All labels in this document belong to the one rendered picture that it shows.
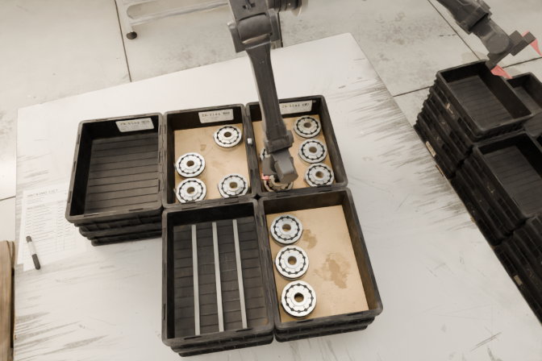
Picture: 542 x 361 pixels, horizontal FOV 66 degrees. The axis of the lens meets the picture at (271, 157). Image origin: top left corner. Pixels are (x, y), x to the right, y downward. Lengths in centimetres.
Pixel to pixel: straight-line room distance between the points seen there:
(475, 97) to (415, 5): 150
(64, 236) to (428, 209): 134
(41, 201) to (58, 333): 51
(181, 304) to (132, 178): 49
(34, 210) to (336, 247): 112
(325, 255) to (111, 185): 78
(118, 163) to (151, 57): 169
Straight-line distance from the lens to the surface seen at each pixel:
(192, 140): 160
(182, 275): 137
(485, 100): 240
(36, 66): 346
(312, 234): 139
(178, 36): 333
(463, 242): 165
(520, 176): 233
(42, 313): 162
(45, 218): 176
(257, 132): 159
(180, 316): 133
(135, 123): 161
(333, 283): 134
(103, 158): 165
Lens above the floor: 210
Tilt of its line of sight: 57 degrees down
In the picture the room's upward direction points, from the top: 1 degrees counter-clockwise
